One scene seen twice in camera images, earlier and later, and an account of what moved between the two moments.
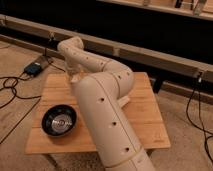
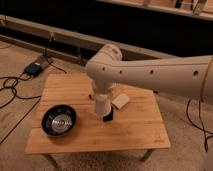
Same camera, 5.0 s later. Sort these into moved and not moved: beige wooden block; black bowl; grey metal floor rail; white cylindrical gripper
Moved: white cylindrical gripper
Not moved: beige wooden block; black bowl; grey metal floor rail
